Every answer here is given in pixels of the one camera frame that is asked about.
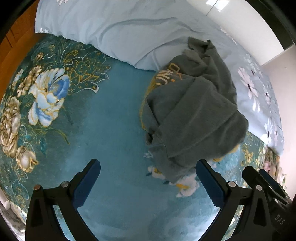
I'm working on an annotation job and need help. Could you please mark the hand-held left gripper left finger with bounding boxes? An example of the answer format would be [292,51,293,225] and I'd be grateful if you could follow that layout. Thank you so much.
[25,159,101,241]

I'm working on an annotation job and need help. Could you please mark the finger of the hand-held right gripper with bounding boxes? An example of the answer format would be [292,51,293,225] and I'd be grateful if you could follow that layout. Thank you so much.
[242,166,292,205]

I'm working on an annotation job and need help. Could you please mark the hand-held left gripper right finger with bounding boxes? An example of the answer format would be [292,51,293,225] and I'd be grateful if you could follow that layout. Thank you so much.
[195,159,274,241]

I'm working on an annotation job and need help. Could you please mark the grey pants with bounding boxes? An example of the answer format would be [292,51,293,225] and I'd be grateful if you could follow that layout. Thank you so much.
[139,37,250,183]

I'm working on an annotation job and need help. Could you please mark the teal floral blanket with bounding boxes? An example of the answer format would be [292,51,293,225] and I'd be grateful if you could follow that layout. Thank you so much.
[0,32,287,241]

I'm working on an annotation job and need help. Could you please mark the light blue floral quilt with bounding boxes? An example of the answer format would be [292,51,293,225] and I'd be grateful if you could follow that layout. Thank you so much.
[34,0,285,156]

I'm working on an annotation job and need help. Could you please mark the wooden bed frame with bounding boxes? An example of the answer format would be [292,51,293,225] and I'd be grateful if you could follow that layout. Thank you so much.
[0,22,36,93]

